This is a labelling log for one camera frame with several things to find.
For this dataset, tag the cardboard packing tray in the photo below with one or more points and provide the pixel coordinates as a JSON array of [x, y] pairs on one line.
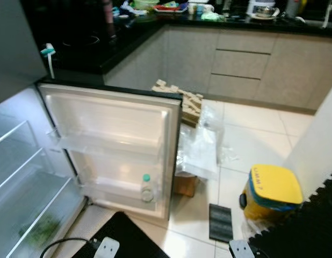
[[185, 102]]

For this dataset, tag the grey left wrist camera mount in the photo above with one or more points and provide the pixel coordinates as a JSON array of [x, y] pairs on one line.
[[107, 249]]

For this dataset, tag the white mug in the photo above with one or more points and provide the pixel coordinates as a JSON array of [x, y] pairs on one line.
[[204, 8]]

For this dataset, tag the black ribbed slab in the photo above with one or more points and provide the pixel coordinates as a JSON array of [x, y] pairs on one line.
[[221, 223]]

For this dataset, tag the black foam puzzle mat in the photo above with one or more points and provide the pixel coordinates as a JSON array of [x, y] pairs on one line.
[[305, 231]]

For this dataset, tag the white kitchen appliance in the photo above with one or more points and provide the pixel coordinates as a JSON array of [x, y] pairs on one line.
[[262, 8]]

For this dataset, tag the silver grey fridge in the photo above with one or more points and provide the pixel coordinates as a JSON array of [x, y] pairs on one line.
[[15, 43]]

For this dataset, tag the grey kitchen cabinet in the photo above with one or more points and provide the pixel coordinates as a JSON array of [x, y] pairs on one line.
[[295, 70]]

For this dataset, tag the green leafy vegetables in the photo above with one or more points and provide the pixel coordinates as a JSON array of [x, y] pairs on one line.
[[40, 231]]

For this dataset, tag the glass fridge shelf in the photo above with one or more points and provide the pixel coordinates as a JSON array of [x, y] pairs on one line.
[[10, 126], [37, 199], [18, 164]]

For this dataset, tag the light green cloth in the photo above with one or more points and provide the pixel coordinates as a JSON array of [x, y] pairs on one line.
[[213, 16]]

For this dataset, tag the black floor mat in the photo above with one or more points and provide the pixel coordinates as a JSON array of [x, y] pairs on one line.
[[128, 242]]

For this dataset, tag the pink bottle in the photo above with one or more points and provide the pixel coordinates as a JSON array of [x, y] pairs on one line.
[[107, 16]]

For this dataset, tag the crumpled clear plastic wrap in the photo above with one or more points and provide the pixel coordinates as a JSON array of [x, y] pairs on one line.
[[201, 150]]

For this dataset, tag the black kitchen countertop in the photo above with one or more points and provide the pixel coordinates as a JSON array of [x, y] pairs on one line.
[[91, 54]]

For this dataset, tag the silver fridge door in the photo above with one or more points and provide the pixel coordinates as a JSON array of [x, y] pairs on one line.
[[117, 118]]

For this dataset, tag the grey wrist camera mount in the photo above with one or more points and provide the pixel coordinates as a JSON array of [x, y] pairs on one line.
[[107, 249], [241, 250]]

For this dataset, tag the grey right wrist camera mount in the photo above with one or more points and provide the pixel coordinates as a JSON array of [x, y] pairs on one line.
[[241, 250]]

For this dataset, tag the yellow and blue bin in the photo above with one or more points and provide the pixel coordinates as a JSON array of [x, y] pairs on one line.
[[273, 188]]

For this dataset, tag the teal and white brush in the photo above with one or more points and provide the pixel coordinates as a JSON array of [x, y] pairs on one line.
[[48, 51]]

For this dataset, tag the red tray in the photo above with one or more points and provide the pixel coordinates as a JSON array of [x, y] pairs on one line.
[[168, 7]]

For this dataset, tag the brown cardboard box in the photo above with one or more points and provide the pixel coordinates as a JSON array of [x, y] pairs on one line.
[[185, 185]]

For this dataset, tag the clear fridge door bin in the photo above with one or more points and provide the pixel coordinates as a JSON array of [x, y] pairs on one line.
[[107, 146], [112, 189]]

